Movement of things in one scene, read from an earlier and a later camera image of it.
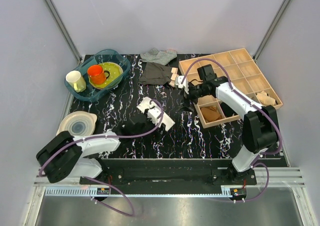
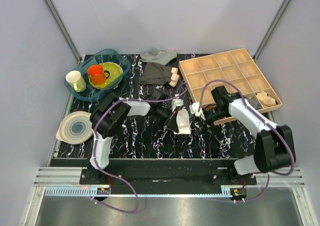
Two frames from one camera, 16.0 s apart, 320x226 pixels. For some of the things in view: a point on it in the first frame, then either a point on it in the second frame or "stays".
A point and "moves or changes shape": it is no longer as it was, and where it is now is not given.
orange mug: (96, 74) stays
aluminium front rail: (278, 177) stays
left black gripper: (151, 123) → (171, 124)
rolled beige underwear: (263, 97) stays
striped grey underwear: (160, 57) stays
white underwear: (147, 103) moves or changes shape
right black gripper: (187, 108) → (205, 130)
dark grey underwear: (156, 74) stays
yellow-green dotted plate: (115, 71) stays
